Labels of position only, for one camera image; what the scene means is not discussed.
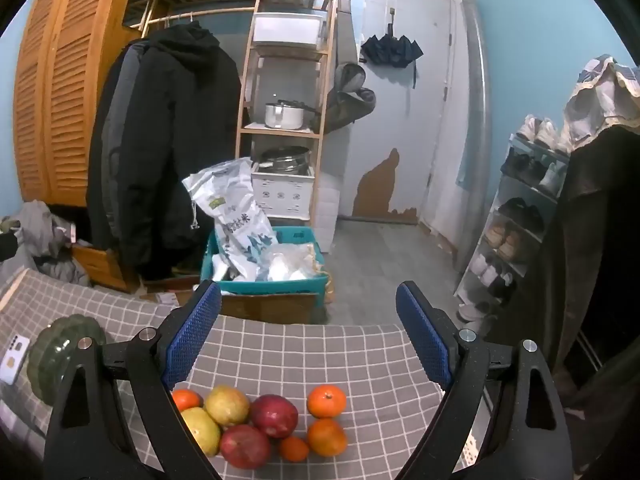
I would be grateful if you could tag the small tangerine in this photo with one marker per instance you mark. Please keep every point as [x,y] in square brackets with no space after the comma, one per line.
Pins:
[294,449]
[187,400]

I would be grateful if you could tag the dark blue folded umbrella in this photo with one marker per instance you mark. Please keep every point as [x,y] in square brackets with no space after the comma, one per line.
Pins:
[392,51]

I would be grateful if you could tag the large orange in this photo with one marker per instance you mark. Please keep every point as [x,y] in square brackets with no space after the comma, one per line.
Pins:
[326,401]
[327,437]

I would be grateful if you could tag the steel pot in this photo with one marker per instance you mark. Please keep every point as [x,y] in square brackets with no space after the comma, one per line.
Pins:
[282,160]

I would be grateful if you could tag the pale smartphone with stickers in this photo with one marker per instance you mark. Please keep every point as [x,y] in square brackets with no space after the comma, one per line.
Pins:
[12,360]

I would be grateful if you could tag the brown cardboard box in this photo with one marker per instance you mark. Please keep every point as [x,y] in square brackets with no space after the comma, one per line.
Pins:
[270,308]

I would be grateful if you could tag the yellow-green mango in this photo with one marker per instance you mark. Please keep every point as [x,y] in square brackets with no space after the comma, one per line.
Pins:
[227,405]
[202,432]

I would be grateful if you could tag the white printed carton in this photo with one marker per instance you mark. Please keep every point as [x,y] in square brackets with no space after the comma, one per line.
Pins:
[280,195]

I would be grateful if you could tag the shoe rack with shoes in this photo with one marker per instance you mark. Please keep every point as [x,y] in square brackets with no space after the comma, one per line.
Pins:
[515,242]

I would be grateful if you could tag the dark grey hanging jacket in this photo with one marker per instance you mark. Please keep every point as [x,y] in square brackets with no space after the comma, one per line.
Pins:
[120,135]

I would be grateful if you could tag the wooden shelf rack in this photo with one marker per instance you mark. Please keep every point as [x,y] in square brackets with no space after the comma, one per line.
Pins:
[246,110]

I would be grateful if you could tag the grey checked tablecloth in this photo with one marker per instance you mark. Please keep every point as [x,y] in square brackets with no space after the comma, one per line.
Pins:
[300,360]

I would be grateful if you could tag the red apple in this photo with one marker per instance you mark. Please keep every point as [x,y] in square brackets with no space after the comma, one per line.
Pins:
[274,416]
[245,447]

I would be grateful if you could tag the white printed rice bag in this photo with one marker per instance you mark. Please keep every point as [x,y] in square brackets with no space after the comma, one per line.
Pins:
[235,215]

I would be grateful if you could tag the pale grey door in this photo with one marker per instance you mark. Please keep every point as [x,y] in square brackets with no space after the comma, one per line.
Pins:
[400,135]

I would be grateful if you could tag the black hooded coat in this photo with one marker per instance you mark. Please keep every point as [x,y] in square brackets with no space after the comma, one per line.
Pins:
[185,150]

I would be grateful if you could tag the wooden louvred wardrobe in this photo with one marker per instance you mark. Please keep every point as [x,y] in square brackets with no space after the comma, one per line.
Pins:
[65,85]

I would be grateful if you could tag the teal plastic crate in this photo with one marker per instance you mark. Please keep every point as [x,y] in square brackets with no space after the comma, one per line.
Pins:
[265,292]

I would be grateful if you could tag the pale frilled cloth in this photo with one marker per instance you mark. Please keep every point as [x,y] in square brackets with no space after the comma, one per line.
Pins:
[600,100]

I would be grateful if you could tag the flat cardboard piece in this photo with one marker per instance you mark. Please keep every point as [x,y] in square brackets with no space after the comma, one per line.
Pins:
[170,287]

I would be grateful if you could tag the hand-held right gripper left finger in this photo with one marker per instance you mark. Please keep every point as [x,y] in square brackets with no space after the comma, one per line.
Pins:
[192,340]

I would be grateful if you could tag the wooden drawer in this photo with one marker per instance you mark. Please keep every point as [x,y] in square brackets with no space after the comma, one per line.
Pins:
[102,265]

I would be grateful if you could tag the grey hanging bag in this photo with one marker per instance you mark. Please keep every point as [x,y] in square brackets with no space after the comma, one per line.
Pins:
[350,95]

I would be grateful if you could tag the silver metal pipe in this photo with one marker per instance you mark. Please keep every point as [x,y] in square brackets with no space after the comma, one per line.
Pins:
[477,110]

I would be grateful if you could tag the dark brown cloth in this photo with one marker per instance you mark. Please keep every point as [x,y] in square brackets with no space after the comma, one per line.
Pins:
[590,240]

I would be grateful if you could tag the white plastic storage box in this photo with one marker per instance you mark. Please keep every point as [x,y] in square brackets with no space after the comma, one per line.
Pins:
[287,30]

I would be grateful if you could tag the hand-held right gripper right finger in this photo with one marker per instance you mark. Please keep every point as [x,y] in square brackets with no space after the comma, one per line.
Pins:
[425,335]

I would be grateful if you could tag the wooden clothes rack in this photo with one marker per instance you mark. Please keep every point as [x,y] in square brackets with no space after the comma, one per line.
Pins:
[200,12]

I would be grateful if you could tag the clear plastic bag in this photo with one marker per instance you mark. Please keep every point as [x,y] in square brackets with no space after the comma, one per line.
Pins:
[292,262]

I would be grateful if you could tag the dark green scalloped plate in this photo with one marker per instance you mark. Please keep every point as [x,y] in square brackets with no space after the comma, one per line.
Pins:
[55,355]

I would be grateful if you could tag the grey shoe rack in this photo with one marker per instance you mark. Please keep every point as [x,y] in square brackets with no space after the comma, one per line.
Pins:
[500,195]

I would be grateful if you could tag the crumpled grey garment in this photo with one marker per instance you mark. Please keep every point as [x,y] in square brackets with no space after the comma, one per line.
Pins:
[42,240]

